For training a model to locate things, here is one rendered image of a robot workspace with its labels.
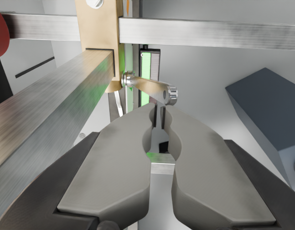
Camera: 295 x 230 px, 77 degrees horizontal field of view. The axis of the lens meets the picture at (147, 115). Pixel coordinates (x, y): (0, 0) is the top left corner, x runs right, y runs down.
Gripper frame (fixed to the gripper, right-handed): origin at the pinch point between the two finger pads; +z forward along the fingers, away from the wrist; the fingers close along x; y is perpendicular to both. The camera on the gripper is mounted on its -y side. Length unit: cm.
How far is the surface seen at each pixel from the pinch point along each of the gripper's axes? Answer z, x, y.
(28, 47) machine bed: 30.0, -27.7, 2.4
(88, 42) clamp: 14.4, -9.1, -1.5
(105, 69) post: 9.8, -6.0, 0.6
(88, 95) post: 3.6, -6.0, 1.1
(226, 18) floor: 101, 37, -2
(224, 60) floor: 101, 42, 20
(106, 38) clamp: 14.4, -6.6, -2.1
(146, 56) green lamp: 31.3, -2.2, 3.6
